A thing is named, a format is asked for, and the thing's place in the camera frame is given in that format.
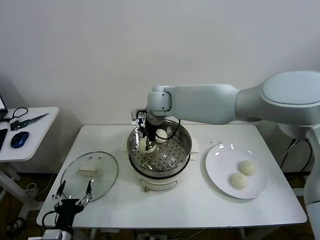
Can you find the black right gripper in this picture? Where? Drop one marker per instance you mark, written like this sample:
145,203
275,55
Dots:
151,131

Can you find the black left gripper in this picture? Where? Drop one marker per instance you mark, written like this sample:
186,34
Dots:
67,208

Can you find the white steamed baozi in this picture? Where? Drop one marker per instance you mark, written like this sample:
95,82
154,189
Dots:
142,147
238,181
162,135
247,168

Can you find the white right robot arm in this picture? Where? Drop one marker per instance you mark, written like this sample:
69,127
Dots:
205,102

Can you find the stainless steel steamer basket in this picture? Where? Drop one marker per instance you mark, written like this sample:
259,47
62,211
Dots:
175,152

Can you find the white electric cooker pot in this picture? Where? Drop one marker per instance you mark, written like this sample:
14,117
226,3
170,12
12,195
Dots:
160,182

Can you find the white side table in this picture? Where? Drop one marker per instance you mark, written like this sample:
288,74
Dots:
37,135

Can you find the blue computer mouse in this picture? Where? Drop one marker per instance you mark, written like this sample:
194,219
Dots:
20,139

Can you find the white round plate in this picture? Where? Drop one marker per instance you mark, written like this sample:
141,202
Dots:
225,165

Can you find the black flat device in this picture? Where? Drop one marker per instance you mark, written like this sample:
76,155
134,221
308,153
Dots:
2,140

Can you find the white power strip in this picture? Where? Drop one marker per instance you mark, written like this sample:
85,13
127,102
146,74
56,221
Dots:
151,236

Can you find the black laptop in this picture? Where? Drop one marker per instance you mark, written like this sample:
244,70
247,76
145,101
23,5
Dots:
1,103

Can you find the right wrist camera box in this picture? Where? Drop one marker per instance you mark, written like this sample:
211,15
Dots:
138,116

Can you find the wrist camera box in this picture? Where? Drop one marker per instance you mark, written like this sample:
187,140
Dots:
138,116
51,235

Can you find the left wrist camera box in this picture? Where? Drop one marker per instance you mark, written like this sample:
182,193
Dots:
51,235

